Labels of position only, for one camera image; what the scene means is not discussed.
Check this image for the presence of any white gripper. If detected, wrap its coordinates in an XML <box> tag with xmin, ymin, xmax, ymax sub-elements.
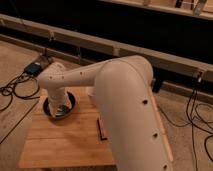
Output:
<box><xmin>48</xmin><ymin>88</ymin><xmax>72</xmax><ymax>116</ymax></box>

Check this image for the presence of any dark ceramic bowl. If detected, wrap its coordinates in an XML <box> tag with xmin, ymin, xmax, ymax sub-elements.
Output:
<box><xmin>43</xmin><ymin>92</ymin><xmax>76</xmax><ymax>120</ymax></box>

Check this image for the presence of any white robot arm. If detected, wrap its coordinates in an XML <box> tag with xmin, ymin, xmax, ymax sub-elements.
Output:
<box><xmin>38</xmin><ymin>55</ymin><xmax>173</xmax><ymax>171</ymax></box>

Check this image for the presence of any black power adapter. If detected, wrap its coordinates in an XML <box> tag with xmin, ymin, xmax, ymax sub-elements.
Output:
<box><xmin>24</xmin><ymin>63</ymin><xmax>42</xmax><ymax>76</ymax></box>

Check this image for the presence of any wooden table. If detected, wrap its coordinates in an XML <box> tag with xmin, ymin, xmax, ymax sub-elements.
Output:
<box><xmin>18</xmin><ymin>84</ymin><xmax>174</xmax><ymax>170</ymax></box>

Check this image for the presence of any dark red candy bar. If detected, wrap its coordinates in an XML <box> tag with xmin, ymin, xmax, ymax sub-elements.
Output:
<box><xmin>97</xmin><ymin>118</ymin><xmax>107</xmax><ymax>141</ymax></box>

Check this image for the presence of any black floor cable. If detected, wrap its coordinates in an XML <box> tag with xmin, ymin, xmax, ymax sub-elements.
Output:
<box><xmin>0</xmin><ymin>71</ymin><xmax>41</xmax><ymax>112</ymax></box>

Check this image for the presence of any black cables right floor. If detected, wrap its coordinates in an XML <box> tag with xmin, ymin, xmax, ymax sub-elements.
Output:
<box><xmin>156</xmin><ymin>74</ymin><xmax>213</xmax><ymax>171</ymax></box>

